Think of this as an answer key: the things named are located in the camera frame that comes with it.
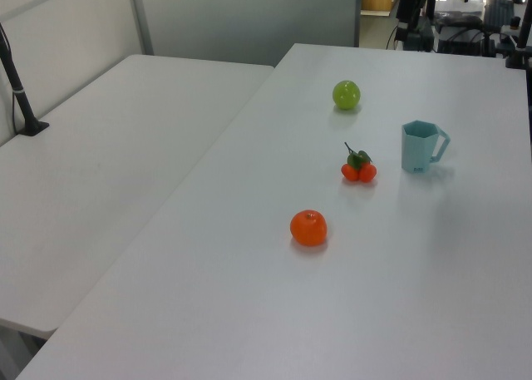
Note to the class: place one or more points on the light blue hexagonal mug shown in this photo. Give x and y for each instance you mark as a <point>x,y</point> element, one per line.
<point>417,151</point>

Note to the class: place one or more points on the large orange mandarin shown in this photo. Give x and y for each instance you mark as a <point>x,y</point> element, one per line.
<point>308,228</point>

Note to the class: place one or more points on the small mandarin cluster with leaves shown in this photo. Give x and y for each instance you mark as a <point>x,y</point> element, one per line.
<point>359,170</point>

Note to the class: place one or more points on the green apple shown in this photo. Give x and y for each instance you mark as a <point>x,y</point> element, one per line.
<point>346,95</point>

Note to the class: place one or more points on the white side table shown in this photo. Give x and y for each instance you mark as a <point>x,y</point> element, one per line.
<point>104,168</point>

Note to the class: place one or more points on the black background equipment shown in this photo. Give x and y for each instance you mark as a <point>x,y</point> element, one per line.
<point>409,14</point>

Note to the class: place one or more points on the black clamp stand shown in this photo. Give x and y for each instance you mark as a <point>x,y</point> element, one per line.
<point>519,51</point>

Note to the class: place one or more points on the aluminium partition post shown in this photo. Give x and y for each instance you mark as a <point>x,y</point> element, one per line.
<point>140,18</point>

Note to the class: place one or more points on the black camera stand pole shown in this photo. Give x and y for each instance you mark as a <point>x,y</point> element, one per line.
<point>18,97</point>

